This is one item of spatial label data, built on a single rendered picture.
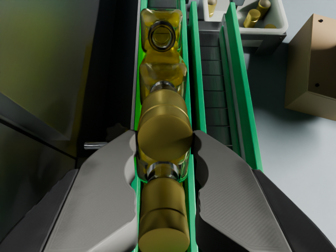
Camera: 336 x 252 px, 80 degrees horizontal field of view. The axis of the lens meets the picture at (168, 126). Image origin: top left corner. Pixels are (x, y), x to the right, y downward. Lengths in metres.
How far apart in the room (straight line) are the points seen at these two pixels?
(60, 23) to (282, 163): 0.53
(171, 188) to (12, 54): 0.16
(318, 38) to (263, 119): 0.24
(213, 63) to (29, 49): 0.35
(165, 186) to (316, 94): 0.49
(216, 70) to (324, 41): 0.32
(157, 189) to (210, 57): 0.37
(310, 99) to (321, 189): 0.22
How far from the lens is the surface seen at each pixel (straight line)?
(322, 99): 0.61
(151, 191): 0.16
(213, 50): 0.49
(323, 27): 0.70
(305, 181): 0.60
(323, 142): 0.66
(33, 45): 0.23
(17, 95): 0.21
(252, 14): 0.71
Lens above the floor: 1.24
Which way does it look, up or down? 69 degrees down
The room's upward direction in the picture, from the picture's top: 6 degrees clockwise
